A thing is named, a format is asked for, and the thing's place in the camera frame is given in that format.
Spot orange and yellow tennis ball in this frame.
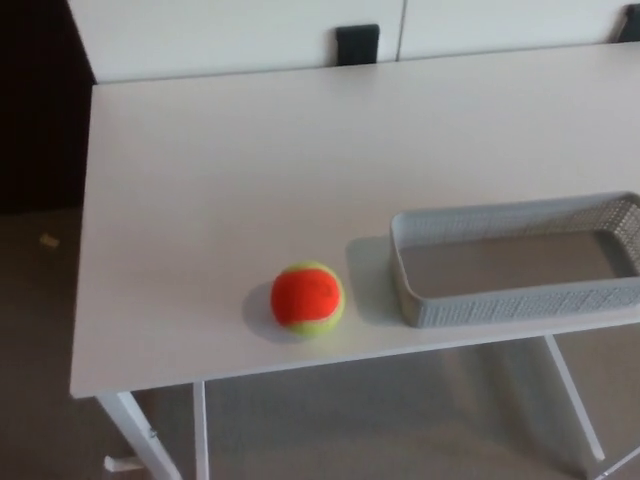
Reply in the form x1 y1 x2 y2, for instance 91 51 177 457
270 259 347 340

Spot white table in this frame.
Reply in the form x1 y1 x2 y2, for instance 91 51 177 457
69 40 640 480

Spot grey woven plastic basket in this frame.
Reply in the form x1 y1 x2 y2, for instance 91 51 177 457
388 189 640 330

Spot white partition panel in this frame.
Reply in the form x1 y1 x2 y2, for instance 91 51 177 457
65 0 407 85
397 0 640 62

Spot black partition foot bracket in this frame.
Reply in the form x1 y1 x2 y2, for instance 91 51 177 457
617 3 640 44
335 23 381 66

